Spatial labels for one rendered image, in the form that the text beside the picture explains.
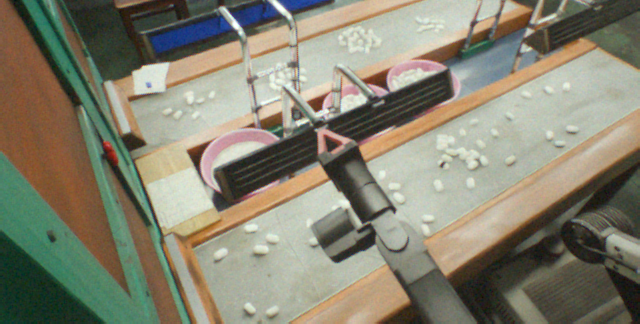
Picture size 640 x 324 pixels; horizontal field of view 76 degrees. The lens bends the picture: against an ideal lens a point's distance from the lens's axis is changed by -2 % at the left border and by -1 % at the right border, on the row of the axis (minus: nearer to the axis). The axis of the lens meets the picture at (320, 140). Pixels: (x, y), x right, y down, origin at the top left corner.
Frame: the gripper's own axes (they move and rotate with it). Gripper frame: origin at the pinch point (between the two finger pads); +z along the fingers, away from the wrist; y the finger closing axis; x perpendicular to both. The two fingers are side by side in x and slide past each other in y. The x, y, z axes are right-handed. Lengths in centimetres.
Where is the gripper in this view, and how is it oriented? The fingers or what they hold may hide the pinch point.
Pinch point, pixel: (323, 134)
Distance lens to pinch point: 74.0
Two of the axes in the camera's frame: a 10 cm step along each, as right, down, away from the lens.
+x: 8.5, -5.3, 0.4
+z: -4.4, -6.7, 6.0
